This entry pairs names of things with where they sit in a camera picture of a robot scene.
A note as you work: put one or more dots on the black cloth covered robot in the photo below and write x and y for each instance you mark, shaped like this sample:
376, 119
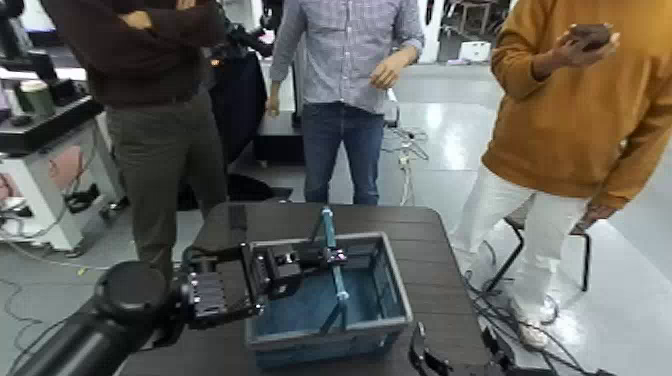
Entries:
239, 94

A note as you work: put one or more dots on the small white box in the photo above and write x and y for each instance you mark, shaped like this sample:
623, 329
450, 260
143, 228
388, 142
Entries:
474, 51

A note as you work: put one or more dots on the black monitor equipment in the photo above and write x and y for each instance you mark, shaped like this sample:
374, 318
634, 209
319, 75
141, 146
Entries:
21, 47

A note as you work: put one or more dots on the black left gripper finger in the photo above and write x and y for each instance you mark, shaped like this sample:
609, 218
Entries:
320, 256
283, 281

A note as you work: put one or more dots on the dark smartphone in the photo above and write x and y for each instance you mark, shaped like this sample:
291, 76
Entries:
590, 36

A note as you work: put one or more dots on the white machine column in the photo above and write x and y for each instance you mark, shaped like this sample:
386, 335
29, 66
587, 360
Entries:
433, 31

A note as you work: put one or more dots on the person in checked grey shirt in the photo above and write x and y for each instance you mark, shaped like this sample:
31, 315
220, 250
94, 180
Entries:
346, 63

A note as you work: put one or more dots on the person in brown sweater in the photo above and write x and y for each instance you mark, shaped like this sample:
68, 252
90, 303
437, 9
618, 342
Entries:
157, 131

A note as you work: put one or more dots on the black metal frame chair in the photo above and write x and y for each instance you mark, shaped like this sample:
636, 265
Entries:
585, 262

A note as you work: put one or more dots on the green cup with lid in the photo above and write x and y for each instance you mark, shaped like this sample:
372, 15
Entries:
38, 97

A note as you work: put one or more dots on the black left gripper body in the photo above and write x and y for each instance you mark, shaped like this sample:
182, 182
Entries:
220, 294

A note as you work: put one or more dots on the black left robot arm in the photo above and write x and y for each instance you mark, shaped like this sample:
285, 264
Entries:
105, 325

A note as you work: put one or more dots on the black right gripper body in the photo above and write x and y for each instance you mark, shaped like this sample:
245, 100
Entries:
488, 370

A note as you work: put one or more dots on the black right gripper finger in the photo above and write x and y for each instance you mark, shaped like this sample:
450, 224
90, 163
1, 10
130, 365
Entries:
498, 349
420, 352

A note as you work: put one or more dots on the person in mustard sweater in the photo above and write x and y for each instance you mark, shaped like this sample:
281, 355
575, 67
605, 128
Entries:
577, 120

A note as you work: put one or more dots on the white power strip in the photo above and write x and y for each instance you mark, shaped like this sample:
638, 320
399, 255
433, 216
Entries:
405, 173

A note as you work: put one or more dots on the white equipment cart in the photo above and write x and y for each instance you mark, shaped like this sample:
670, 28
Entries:
42, 173

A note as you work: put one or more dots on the black low platform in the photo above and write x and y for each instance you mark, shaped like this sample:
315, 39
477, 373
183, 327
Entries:
275, 136

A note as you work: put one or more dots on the blue-grey folding plastic crate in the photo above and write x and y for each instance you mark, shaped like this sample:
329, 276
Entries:
315, 346

